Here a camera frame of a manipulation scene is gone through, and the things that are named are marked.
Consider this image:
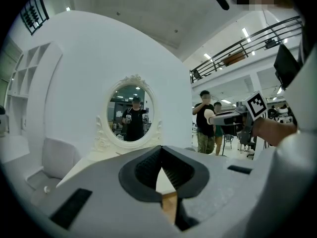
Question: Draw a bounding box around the person's right forearm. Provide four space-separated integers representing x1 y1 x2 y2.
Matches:
252 118 298 148

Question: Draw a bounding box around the oval mirror white carved frame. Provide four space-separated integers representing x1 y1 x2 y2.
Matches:
93 74 164 156

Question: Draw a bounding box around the white bookshelf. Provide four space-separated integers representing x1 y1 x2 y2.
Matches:
4 42 63 139

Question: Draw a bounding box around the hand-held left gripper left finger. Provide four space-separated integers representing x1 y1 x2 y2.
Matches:
31 145 181 238

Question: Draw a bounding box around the small beige object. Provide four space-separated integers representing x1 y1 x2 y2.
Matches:
204 109 216 126

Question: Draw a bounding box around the black balcony railing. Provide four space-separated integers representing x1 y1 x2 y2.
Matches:
189 15 305 84

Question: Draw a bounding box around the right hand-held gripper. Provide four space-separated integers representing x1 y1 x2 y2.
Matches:
209 90 268 145

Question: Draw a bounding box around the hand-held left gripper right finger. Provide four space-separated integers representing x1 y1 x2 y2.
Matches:
161 145 267 238

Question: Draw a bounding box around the grey office chair white base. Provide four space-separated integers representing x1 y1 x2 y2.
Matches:
41 137 83 181

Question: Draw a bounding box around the small white drawer wooden inside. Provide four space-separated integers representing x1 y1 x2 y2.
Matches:
160 192 179 224

